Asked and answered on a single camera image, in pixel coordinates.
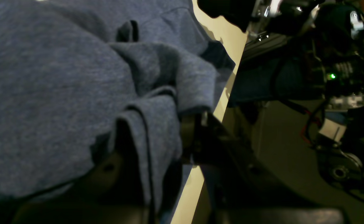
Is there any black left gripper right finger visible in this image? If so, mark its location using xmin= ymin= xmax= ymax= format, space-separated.
xmin=180 ymin=112 xmax=350 ymax=224

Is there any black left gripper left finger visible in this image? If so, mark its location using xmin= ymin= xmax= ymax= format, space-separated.
xmin=12 ymin=147 xmax=151 ymax=224

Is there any dark blue printed t-shirt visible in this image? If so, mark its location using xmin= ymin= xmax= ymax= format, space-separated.
xmin=0 ymin=0 xmax=235 ymax=224

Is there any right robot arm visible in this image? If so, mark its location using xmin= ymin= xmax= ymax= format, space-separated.
xmin=198 ymin=0 xmax=364 ymax=193

